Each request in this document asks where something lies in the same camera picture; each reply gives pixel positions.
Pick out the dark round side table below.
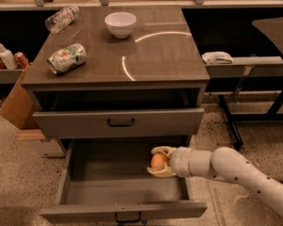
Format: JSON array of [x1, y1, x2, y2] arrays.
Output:
[[252, 17, 283, 59]]

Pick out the red soda can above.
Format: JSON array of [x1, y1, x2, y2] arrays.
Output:
[[14, 52, 30, 68]]

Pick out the clear plastic bottle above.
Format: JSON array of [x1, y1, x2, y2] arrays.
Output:
[[45, 6, 79, 33]]

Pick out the orange fruit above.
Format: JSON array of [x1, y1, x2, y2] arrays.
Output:
[[150, 153, 169, 170]]

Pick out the cardboard box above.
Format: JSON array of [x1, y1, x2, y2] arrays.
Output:
[[0, 67, 39, 130]]

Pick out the folded white cloth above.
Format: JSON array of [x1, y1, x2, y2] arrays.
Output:
[[202, 51, 234, 64]]

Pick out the open middle drawer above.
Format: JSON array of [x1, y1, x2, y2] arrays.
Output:
[[40, 137, 208, 224]]

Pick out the upper grey drawer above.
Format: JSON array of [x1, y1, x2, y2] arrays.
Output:
[[33, 108, 204, 138]]

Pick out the green and white can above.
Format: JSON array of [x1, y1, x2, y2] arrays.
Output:
[[47, 43, 87, 75]]

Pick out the black table leg frame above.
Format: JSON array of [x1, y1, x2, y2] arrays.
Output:
[[218, 90, 283, 151]]

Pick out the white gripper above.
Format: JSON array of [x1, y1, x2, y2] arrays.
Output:
[[147, 146, 192, 178]]

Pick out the grey drawer cabinet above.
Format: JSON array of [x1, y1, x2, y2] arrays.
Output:
[[21, 5, 211, 139]]

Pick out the white pump bottle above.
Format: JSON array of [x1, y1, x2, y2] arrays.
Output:
[[0, 41, 18, 70]]

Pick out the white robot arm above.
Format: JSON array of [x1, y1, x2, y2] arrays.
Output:
[[147, 146, 283, 217]]

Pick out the white ceramic bowl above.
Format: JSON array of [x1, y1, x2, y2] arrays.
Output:
[[105, 12, 137, 39]]

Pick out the white box on floor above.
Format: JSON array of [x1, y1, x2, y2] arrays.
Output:
[[18, 129, 65, 158]]

